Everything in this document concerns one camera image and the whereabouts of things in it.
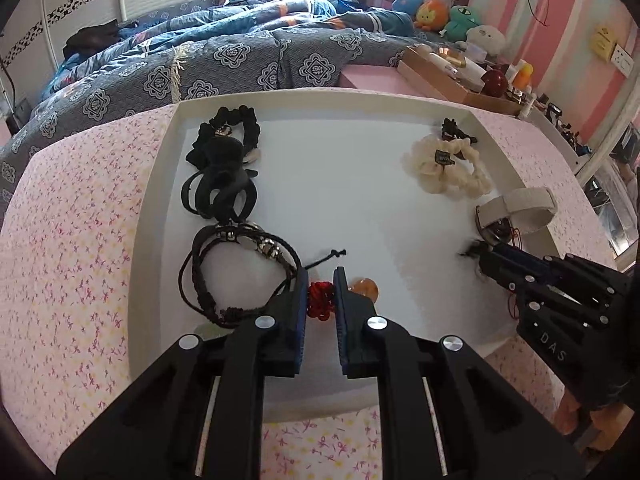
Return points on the blue plush toy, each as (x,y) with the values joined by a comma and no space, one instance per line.
(407,2)

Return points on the green plush toy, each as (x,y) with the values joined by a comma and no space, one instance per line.
(462,22)

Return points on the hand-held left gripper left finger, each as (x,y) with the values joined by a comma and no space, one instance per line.
(299,325)

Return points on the black scrunchie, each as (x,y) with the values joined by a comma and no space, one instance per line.
(250,125)

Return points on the orange plush toy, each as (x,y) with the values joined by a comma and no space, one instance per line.
(432,12)

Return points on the pink floral tablecloth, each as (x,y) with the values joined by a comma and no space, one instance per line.
(75,260)

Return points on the orange bottle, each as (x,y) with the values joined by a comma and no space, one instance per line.
(522,75)

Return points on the person's right hand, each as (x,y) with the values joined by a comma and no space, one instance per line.
(605,425)

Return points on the small black hair clip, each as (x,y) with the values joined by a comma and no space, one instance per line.
(472,251)

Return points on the white band wristwatch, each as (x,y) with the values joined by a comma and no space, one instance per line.
(525,200)

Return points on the gold lid round jar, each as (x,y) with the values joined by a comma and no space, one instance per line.
(447,52)

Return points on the brown cardboard box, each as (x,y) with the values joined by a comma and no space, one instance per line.
(440,87)

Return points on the white round jar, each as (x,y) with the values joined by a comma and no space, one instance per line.
(470,79)

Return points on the white shallow tray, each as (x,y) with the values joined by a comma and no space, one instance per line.
(350,200)

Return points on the red round jar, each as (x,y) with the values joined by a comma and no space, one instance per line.
(495,82)

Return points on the white plush toy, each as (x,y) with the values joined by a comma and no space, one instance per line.
(486,39)

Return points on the row of small cosmetic bottles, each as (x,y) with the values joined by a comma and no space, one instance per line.
(550,115)

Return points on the white wall socket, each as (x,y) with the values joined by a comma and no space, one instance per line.
(623,59)

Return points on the blue patterned quilt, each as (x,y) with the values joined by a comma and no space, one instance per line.
(225,60)

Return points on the yellow wall sticker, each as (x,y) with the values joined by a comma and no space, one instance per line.
(605,41)

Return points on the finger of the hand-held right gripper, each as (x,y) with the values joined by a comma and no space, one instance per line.
(550,330)
(590,280)

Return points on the black hair claw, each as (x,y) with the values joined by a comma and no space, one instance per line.
(220,165)

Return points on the white curved furniture frame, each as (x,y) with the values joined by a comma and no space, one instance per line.
(607,145)

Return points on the black clothing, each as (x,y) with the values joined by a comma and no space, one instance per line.
(95,37)

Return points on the white shelf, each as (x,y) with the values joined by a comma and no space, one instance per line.
(555,145)

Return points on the pink box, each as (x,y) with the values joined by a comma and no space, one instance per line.
(370,79)

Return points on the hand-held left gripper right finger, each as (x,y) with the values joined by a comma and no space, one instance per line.
(341,325)

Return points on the cream scrunchie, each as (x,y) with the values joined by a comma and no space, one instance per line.
(460,180)

